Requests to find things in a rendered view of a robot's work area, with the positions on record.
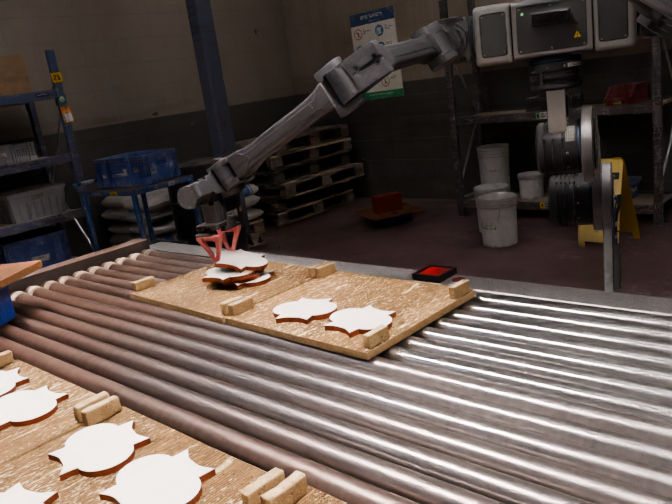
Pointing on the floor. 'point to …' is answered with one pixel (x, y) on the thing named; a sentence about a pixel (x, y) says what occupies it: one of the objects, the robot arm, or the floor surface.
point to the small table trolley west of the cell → (132, 201)
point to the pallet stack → (305, 175)
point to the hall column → (214, 89)
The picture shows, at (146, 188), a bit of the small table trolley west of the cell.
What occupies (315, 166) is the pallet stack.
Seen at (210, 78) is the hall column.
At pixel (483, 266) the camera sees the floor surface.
